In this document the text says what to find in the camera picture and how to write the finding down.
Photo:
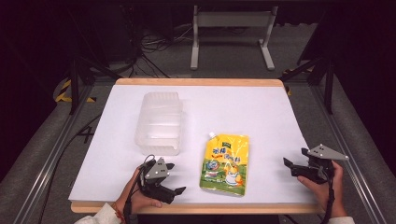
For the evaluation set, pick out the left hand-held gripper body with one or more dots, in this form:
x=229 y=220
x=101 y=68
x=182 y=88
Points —
x=156 y=170

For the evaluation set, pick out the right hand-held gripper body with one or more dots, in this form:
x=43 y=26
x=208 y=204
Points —
x=323 y=153

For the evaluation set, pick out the white metal stand frame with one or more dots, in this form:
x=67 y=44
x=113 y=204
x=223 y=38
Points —
x=233 y=19

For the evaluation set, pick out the black tripod stand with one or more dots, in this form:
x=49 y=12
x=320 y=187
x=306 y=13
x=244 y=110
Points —
x=328 y=84
x=74 y=84

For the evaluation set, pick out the clear plastic storage container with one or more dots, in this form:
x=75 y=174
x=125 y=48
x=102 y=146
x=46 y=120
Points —
x=160 y=123

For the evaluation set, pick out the yellow black hazard tape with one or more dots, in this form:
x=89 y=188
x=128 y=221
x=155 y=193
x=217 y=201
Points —
x=288 y=88
x=63 y=91

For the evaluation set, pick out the person's left hand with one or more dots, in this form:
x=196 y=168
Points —
x=137 y=199

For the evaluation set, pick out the white table sheet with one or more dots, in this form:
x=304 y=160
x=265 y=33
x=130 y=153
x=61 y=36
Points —
x=249 y=115

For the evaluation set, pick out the aluminium floor rail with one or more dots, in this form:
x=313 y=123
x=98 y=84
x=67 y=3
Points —
x=348 y=149
x=53 y=155

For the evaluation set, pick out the yellow spouted sauce pouch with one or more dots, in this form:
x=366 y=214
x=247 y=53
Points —
x=226 y=165

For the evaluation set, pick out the person's right hand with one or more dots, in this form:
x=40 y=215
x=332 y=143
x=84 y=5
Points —
x=323 y=191

